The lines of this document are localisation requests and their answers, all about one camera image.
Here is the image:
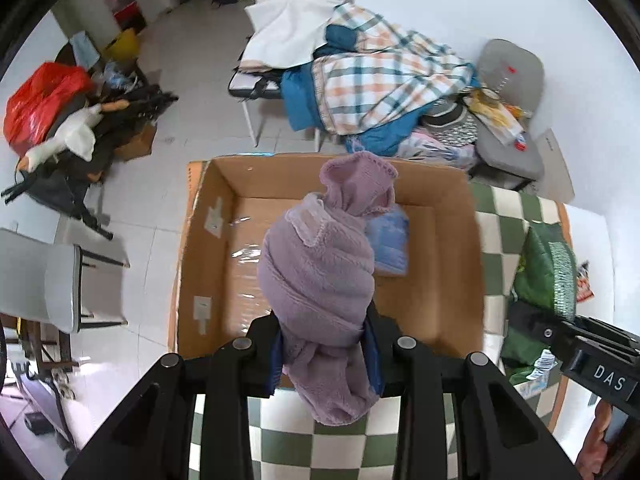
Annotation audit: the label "light blue plastic packet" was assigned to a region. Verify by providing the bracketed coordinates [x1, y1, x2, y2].
[517, 350, 566, 399]

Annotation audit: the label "green white checkered tablecloth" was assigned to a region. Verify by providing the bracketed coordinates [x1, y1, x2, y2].
[192, 180, 571, 480]

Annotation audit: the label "white chair with black legs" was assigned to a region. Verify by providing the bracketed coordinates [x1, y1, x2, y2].
[0, 227, 132, 334]

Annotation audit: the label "person's right hand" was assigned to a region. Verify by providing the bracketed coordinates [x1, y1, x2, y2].
[582, 402, 613, 480]

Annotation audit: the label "purple fleece cloth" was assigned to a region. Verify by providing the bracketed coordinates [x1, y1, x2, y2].
[257, 151, 399, 427]

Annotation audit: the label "dark wooden stool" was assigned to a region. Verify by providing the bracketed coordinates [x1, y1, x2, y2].
[0, 314, 81, 378]

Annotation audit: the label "pile of black bags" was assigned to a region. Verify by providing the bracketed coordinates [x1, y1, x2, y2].
[1, 84, 179, 241]

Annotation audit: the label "white goose plush toy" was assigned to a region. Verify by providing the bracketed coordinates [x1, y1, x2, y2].
[17, 101, 132, 172]

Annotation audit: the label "blue quilt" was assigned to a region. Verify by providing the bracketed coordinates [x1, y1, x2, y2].
[280, 25, 418, 157]

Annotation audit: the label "white towel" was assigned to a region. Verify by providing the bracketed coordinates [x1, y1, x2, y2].
[240, 0, 336, 72]

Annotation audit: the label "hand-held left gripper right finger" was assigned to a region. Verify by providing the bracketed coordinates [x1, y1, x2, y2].
[363, 305, 581, 480]

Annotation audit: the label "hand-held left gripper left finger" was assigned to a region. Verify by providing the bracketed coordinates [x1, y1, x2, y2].
[65, 312, 284, 480]

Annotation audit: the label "plaid blanket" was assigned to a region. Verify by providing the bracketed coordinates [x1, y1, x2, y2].
[312, 2, 476, 136]

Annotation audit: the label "yellow bag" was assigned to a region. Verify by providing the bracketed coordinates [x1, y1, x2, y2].
[102, 29, 144, 64]

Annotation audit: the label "red plastic bag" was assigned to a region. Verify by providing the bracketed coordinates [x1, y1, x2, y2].
[4, 62, 94, 154]

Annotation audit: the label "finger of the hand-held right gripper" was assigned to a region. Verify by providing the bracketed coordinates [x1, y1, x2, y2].
[507, 300, 582, 357]

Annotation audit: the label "grey padded chair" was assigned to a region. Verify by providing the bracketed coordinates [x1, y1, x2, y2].
[472, 39, 546, 184]

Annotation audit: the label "light blue folded cloth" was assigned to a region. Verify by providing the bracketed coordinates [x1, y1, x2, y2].
[365, 205, 412, 277]

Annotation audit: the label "large cardboard box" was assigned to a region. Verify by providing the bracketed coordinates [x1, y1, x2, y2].
[169, 152, 486, 391]

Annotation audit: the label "small cardboard box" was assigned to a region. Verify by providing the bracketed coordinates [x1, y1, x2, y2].
[115, 122, 159, 162]

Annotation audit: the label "yellow snack packets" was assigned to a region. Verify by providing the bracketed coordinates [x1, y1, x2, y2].
[466, 87, 532, 152]

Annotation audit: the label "pink floral cloth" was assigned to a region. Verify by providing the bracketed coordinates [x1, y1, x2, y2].
[397, 127, 479, 172]

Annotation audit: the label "red white paper packet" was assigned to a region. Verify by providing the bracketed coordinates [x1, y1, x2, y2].
[576, 260, 597, 304]

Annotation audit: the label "black grey striped hat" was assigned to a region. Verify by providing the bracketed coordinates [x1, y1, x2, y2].
[421, 99, 479, 147]

